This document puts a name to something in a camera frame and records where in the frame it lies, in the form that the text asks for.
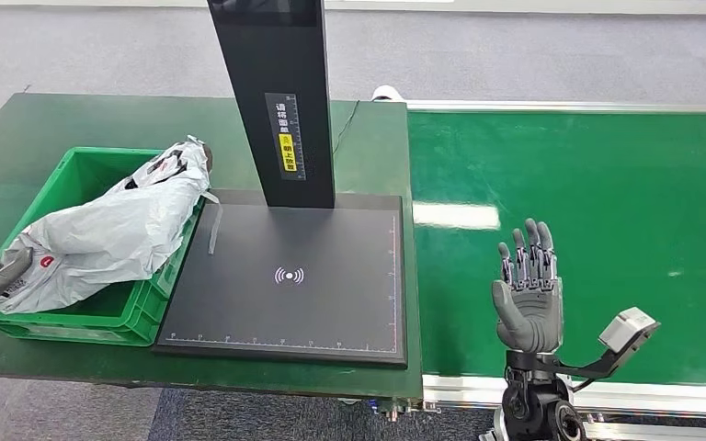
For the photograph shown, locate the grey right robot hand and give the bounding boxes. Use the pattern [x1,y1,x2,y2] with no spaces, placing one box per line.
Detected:
[491,218,565,356]

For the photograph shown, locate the black inbound scanner machine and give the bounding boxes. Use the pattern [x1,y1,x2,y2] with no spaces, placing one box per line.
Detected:
[153,0,410,370]

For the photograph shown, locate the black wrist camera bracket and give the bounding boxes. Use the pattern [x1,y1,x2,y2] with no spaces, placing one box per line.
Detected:
[505,331,663,382]

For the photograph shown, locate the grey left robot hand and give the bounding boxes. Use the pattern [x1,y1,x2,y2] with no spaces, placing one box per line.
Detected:
[0,246,34,306]

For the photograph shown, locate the aluminium conveyor frame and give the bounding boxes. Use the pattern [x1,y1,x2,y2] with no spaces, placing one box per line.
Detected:
[405,99,706,441]

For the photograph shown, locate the white round conveyor end cap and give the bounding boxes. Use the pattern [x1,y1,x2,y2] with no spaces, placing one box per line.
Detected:
[370,84,406,104]

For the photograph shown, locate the green conveyor belt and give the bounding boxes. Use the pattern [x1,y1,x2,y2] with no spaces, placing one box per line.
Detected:
[407,110,706,390]

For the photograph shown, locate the thin black table cable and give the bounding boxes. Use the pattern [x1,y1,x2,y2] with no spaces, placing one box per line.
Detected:
[333,100,361,157]

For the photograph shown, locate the white plastic mailer package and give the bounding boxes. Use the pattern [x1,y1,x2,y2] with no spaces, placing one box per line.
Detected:
[0,134,225,316]

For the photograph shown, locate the green plastic crate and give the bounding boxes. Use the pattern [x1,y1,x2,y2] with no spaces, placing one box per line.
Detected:
[0,146,210,349]

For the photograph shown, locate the dark green table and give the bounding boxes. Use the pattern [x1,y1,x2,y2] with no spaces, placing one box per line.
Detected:
[0,93,425,401]

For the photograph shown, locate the metal fittings under table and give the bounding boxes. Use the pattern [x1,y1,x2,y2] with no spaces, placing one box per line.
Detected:
[370,398,446,424]

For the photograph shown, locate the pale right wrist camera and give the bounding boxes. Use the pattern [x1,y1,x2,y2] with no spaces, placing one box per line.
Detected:
[598,306,659,356]

